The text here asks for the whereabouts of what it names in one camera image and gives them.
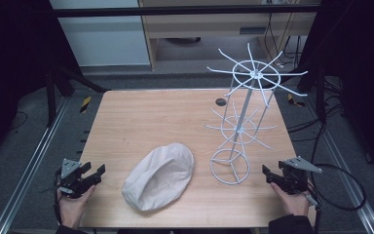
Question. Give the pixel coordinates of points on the wooden background desk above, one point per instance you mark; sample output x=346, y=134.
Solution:
x=207, y=29

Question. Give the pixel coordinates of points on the beige flat cap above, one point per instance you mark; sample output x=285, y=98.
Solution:
x=159, y=177

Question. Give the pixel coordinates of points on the person's right hand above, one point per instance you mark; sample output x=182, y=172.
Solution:
x=292, y=203

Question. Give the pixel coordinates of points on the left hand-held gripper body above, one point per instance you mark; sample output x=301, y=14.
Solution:
x=73, y=182

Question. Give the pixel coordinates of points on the person's left hand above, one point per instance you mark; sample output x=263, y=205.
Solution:
x=73, y=208

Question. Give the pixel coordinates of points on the white cabinet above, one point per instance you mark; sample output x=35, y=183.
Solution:
x=100, y=42

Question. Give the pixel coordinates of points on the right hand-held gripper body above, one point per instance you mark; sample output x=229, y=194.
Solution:
x=294, y=177

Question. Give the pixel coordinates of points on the dark curtain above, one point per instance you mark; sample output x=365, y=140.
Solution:
x=363, y=65
x=9, y=65

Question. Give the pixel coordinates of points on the black metal stand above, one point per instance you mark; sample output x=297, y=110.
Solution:
x=50, y=97
x=320, y=97

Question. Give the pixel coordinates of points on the black horizontal metal bar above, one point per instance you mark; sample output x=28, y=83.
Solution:
x=142, y=11

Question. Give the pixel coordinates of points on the yellow black striped tape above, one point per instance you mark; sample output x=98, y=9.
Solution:
x=294, y=100
x=85, y=104

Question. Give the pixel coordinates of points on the aluminium floor rail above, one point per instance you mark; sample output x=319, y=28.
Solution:
x=347, y=182
x=29, y=169

